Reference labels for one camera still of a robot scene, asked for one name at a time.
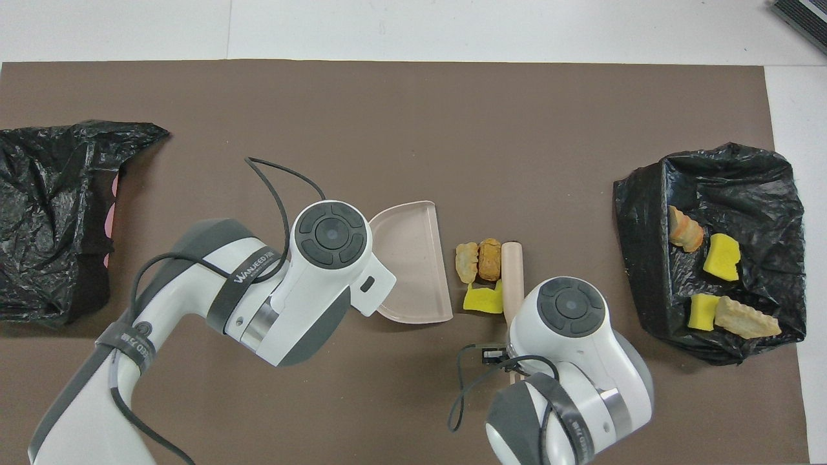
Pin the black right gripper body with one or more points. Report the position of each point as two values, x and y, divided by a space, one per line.
497 355

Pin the notched yellow sponge piece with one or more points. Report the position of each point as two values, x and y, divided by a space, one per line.
481 300

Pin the beige hand brush black bristles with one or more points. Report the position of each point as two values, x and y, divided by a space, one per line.
512 271

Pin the brown oval sponge chunk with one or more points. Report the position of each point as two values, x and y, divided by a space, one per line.
489 259

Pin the beige sponge chunk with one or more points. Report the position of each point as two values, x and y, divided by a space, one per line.
743 318
686 231
466 263

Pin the beige plastic dustpan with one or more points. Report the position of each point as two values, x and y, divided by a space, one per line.
413 271

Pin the green and yellow sponge piece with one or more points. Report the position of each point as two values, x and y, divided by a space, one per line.
703 313

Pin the plain yellow sponge piece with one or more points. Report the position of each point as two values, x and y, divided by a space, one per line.
722 258

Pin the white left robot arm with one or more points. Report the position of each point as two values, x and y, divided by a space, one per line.
310 284

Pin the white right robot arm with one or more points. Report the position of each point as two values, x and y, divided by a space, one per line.
581 336

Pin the black plastic trash bag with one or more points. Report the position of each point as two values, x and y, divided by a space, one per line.
52 194
646 258

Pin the pink plastic bin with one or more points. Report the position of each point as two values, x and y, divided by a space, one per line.
115 188

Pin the large brown table mat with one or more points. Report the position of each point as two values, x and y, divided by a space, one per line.
517 97

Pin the dark grey ribbed panel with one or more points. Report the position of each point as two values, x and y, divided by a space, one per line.
804 16

